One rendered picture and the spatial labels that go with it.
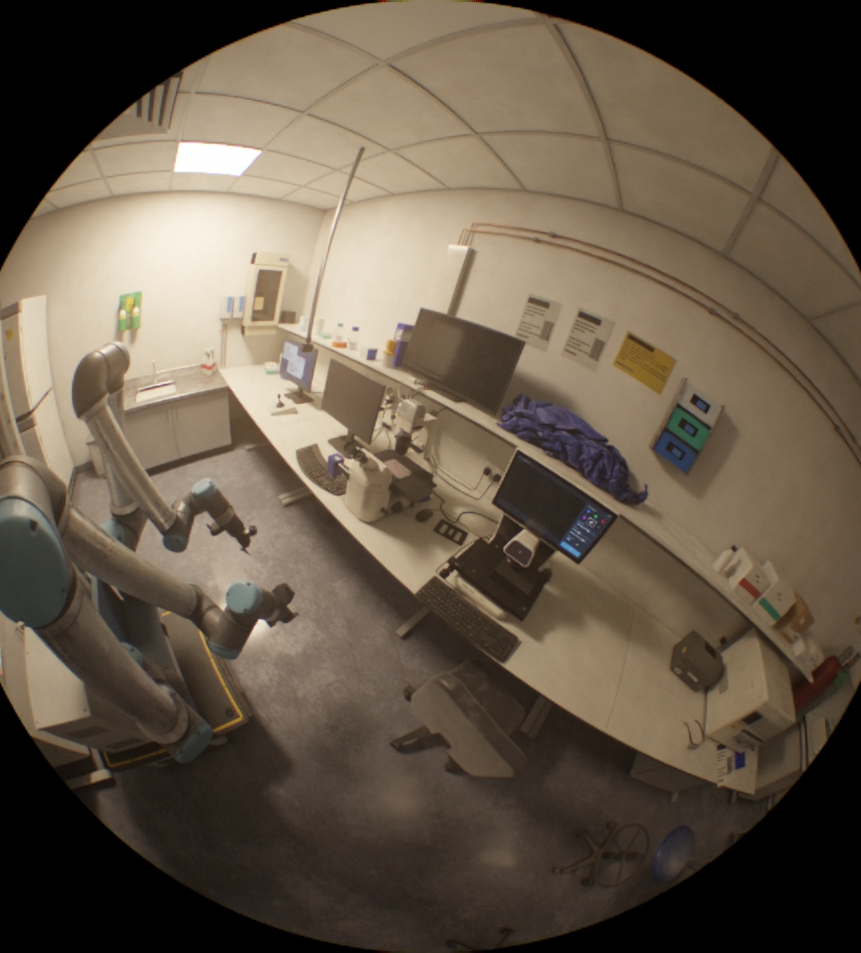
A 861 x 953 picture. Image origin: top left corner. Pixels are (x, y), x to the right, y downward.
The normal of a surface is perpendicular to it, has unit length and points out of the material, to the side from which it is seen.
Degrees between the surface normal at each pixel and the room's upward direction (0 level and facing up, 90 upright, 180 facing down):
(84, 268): 90
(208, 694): 0
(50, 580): 83
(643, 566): 90
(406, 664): 0
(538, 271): 90
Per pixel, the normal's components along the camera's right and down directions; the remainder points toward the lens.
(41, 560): 0.94, 0.29
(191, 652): 0.27, -0.80
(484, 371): -0.60, 0.22
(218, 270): 0.74, 0.53
